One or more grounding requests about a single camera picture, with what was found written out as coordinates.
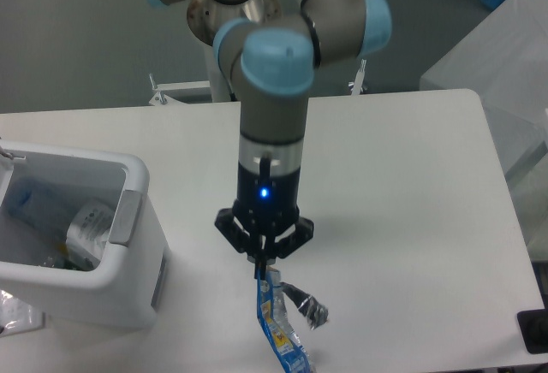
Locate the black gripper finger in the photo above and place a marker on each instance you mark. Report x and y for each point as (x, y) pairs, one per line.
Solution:
(241, 230)
(278, 246)

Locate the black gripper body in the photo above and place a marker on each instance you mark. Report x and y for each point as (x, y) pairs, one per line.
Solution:
(266, 204)

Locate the blue snack wrapper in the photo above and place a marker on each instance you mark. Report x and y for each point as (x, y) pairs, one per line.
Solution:
(273, 319)

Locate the white plastic bag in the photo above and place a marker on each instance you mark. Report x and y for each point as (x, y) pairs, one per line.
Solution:
(88, 234)

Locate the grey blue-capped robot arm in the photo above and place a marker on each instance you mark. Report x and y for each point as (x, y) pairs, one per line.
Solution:
(269, 67)

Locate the white open trash can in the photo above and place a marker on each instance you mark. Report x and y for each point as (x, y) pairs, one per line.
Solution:
(42, 189)

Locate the metal table clamp bolt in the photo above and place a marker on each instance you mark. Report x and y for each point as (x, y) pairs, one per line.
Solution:
(357, 86)

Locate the clear plastic sheet under bin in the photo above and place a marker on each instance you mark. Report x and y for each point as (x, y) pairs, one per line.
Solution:
(18, 317)

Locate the black device at table edge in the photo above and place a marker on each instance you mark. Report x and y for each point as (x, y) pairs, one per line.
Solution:
(533, 327)

